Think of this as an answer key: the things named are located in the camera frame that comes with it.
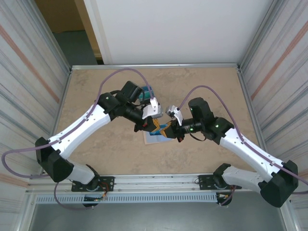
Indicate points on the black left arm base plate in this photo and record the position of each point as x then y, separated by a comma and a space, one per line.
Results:
108, 183

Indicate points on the tan wooden door jamb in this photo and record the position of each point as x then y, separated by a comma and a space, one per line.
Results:
88, 29

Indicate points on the light blue tray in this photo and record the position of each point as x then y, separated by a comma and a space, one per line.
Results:
154, 139

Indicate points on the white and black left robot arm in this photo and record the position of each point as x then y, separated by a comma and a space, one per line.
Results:
79, 130

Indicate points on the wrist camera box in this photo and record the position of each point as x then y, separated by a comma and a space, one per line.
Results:
150, 109
175, 114

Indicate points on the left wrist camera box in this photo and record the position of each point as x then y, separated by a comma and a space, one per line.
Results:
150, 109

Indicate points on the aluminium frame post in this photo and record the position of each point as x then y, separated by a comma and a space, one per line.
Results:
253, 36
56, 36

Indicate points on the dark blue credit card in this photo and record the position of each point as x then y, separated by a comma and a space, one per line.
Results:
147, 88

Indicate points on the clear acrylic card organizer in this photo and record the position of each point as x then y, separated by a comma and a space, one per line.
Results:
144, 96

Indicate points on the long aluminium mounting rail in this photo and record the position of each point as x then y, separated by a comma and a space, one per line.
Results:
156, 183

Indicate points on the small electronics board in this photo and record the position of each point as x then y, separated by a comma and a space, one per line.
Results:
95, 198

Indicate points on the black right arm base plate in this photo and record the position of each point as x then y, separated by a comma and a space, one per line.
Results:
204, 183

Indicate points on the teal credit card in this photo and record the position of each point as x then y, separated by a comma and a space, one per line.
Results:
145, 95

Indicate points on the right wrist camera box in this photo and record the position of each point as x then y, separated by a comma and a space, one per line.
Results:
175, 114

